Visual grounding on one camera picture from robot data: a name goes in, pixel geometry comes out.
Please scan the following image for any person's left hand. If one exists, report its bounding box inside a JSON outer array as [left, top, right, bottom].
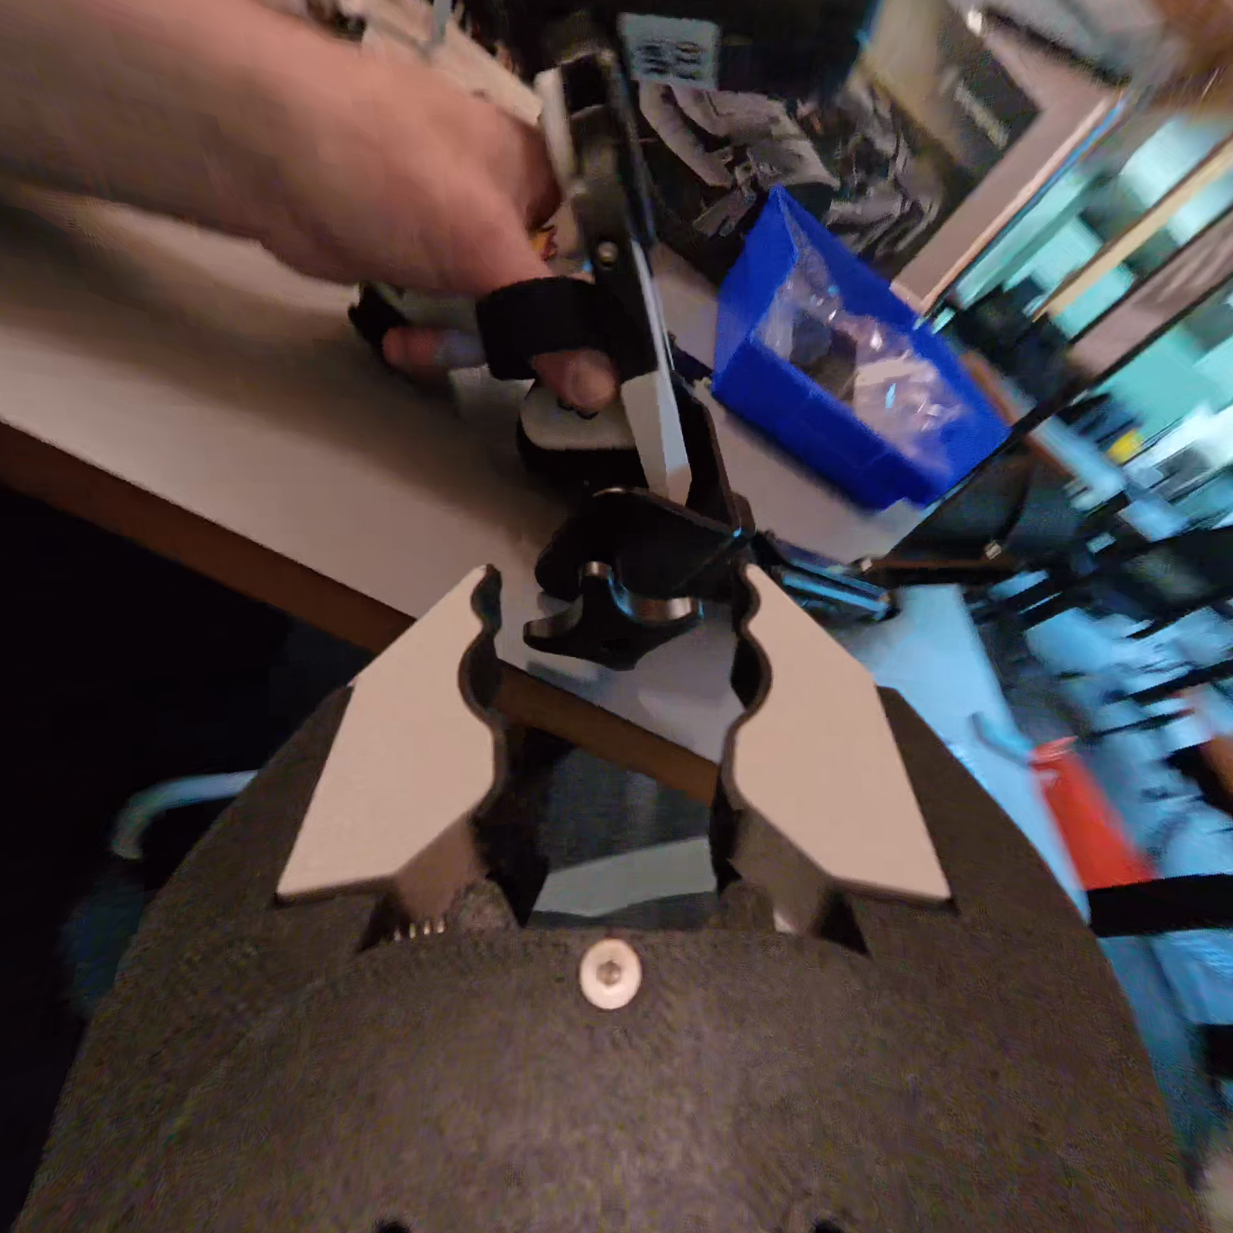
[[144, 30, 622, 416]]

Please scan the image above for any clear plastic bag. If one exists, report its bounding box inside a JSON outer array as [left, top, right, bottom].
[[756, 204, 976, 447]]

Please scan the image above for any printed lego box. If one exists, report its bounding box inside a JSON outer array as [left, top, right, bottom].
[[631, 58, 1046, 285]]

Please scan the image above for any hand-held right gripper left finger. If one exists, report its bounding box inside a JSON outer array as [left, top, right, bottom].
[[276, 564, 509, 941]]

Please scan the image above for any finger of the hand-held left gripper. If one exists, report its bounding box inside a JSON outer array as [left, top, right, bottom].
[[619, 240, 697, 510]]

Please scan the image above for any black desk clamp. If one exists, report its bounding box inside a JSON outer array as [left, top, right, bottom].
[[522, 381, 757, 673]]

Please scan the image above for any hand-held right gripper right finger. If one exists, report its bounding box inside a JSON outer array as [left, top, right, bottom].
[[718, 564, 953, 935]]

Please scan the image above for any blue plastic bin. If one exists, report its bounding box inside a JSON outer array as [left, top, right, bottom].
[[710, 185, 1014, 510]]

